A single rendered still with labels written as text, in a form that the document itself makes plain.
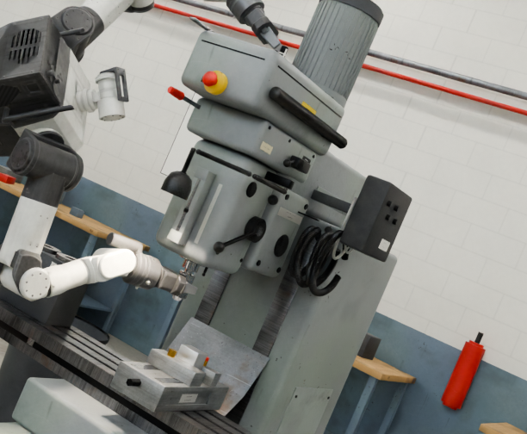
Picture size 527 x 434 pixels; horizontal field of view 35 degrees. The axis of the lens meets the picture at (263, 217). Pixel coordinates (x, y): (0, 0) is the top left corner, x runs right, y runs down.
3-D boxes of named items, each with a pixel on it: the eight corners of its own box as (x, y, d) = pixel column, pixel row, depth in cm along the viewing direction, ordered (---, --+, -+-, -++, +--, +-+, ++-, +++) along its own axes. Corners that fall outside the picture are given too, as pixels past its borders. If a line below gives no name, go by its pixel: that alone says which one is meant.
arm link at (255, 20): (259, 52, 240) (236, 21, 243) (285, 30, 239) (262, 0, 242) (246, 37, 228) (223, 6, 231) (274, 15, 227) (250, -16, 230)
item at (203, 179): (177, 244, 219) (209, 170, 219) (166, 238, 221) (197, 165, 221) (185, 246, 222) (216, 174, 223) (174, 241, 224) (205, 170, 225)
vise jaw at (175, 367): (189, 387, 214) (195, 372, 214) (145, 362, 221) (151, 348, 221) (201, 387, 219) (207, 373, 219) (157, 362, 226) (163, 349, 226)
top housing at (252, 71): (253, 108, 206) (279, 48, 206) (175, 81, 219) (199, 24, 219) (328, 159, 247) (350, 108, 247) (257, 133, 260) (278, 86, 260)
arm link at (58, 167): (22, 196, 190) (43, 140, 191) (3, 189, 196) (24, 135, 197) (64, 210, 198) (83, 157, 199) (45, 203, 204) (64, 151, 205)
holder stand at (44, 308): (45, 325, 246) (71, 263, 246) (-5, 295, 256) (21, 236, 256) (71, 327, 257) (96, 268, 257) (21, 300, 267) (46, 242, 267)
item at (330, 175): (277, 198, 234) (306, 133, 234) (216, 173, 246) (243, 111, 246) (375, 247, 303) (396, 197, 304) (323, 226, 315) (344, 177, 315)
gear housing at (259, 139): (252, 155, 214) (268, 120, 214) (182, 127, 227) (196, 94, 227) (306, 186, 243) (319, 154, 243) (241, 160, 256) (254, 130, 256)
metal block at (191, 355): (189, 374, 221) (198, 353, 221) (172, 364, 224) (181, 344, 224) (199, 374, 226) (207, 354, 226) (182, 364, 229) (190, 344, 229)
